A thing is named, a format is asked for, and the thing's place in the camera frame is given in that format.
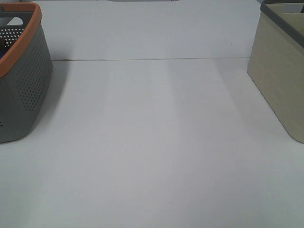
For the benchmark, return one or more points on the brown towel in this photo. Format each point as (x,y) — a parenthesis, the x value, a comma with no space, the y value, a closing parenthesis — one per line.
(2,44)

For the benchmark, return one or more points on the grey perforated basket orange rim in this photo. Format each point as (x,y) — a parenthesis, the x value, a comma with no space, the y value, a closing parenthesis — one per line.
(25,70)

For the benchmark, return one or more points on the beige bin grey rim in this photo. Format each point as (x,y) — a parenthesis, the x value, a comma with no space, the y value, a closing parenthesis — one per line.
(276,64)

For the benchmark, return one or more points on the blue towel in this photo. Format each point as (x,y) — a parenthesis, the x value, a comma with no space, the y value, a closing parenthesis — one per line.
(2,52)

